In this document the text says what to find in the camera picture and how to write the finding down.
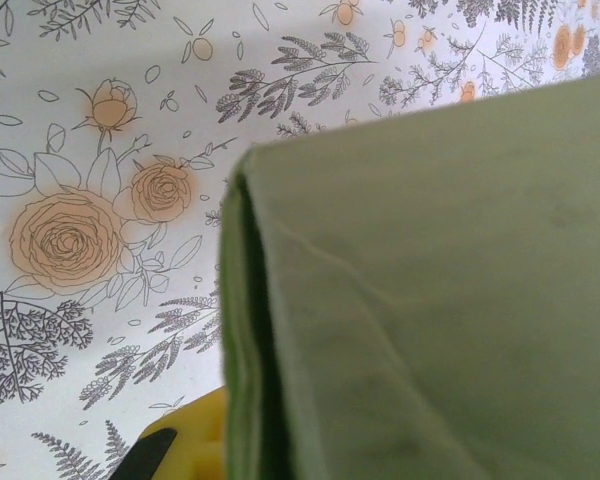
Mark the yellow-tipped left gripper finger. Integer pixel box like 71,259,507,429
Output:
110,387,230,480

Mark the green paper box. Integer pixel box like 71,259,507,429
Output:
218,69,600,480

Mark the floral table cover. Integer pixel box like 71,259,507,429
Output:
0,0,600,480

